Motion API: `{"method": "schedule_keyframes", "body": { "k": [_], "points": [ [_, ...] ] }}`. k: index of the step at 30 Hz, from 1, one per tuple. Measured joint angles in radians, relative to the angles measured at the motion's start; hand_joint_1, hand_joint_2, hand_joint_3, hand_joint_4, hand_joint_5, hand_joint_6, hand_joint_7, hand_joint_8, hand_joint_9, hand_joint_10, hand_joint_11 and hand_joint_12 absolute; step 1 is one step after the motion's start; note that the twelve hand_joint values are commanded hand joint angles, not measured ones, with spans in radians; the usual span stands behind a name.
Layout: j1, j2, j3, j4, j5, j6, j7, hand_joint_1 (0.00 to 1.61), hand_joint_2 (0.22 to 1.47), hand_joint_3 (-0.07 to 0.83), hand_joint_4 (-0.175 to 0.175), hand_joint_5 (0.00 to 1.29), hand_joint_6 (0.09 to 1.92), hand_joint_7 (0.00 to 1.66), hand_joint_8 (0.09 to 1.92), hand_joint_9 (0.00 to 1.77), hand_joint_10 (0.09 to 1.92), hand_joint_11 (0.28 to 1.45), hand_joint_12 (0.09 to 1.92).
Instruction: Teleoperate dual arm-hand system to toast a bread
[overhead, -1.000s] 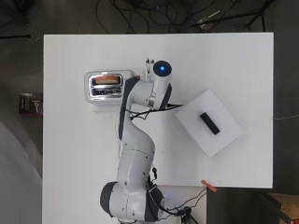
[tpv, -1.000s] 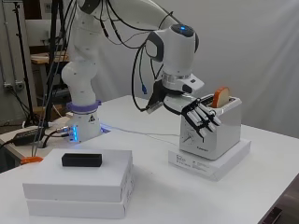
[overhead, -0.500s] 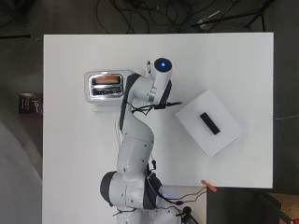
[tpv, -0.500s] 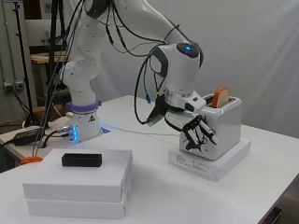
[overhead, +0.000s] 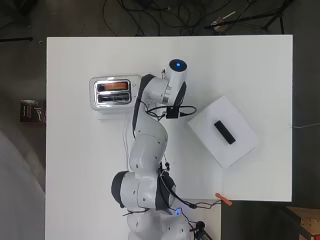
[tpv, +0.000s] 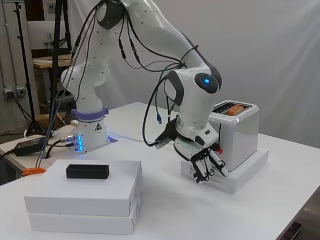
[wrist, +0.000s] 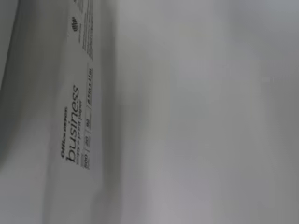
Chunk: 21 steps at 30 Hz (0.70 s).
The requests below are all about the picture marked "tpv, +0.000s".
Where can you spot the wooden table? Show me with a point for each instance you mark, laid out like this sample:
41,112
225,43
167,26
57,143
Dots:
46,62

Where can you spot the white backdrop sheet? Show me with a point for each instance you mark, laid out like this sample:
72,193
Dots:
266,50

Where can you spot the white flat box stand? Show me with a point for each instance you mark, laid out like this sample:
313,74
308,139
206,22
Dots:
80,224
83,196

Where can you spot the toast bread slice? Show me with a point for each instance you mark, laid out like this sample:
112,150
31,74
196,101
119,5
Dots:
235,110

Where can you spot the grey wall outlet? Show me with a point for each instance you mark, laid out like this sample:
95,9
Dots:
15,92

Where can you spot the white flat box with print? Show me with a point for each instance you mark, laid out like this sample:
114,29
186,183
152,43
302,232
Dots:
243,181

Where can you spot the black power adapter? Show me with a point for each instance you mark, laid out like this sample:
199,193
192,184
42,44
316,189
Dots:
31,146

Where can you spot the black tripod stand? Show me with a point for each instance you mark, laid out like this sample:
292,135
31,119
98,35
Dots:
56,50

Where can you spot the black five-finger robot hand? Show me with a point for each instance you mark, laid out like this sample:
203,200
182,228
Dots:
196,146

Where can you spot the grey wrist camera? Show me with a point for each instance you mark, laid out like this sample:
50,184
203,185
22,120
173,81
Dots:
165,138

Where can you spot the white seven-joint robot arm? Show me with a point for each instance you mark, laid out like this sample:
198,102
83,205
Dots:
156,33

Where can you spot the black block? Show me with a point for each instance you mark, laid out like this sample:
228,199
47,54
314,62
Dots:
87,171

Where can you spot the orange clamp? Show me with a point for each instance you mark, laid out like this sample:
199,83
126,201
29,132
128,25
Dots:
33,171

